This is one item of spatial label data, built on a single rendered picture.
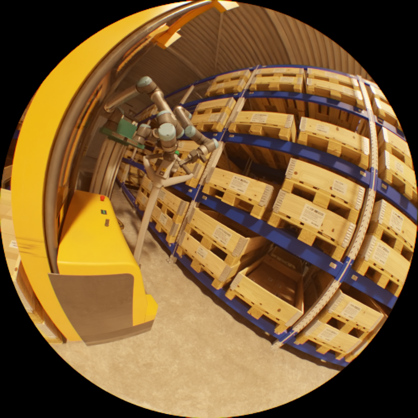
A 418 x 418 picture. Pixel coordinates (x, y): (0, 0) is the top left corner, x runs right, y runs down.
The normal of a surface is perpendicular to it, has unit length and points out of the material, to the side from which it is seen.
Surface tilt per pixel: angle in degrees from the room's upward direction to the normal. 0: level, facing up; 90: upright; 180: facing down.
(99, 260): 0
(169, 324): 0
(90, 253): 0
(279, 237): 90
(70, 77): 90
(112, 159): 90
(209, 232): 90
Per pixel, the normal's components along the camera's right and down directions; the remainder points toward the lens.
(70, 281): 0.70, 0.40
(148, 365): 0.40, -0.91
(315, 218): -0.60, -0.14
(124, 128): 0.84, 0.42
